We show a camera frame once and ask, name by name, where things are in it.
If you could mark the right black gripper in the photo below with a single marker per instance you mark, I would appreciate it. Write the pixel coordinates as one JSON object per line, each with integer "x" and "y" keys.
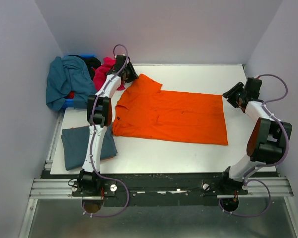
{"x": 230, "y": 93}

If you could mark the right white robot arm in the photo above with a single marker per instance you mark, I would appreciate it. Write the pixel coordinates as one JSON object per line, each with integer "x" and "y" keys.
{"x": 268, "y": 144}

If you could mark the teal blue t shirt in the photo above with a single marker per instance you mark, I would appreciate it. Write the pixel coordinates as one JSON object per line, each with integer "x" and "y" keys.
{"x": 68, "y": 74}

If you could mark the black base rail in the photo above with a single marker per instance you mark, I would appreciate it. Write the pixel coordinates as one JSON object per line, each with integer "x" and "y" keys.
{"x": 184, "y": 189}

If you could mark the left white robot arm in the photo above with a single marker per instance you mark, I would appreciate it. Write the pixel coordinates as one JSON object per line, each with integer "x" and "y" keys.
{"x": 99, "y": 115}

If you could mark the orange t shirt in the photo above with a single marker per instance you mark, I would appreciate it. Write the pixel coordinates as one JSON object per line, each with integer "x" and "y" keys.
{"x": 146, "y": 111}

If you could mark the grey blue t shirt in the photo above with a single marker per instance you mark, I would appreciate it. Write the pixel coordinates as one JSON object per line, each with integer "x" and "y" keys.
{"x": 75, "y": 142}

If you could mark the blue plastic bin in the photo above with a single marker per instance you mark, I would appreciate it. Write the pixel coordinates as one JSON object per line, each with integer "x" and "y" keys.
{"x": 69, "y": 99}

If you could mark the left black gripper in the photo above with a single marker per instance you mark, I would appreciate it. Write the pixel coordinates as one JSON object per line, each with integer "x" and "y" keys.
{"x": 133, "y": 76}

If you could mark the aluminium frame rail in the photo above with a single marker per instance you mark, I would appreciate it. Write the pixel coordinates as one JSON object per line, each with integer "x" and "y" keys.
{"x": 52, "y": 189}

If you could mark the black t shirt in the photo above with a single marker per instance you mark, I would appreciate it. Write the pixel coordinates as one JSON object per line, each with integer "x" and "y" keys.
{"x": 92, "y": 64}

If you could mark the magenta pink t shirt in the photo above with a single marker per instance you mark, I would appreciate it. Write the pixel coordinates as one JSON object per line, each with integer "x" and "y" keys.
{"x": 101, "y": 72}

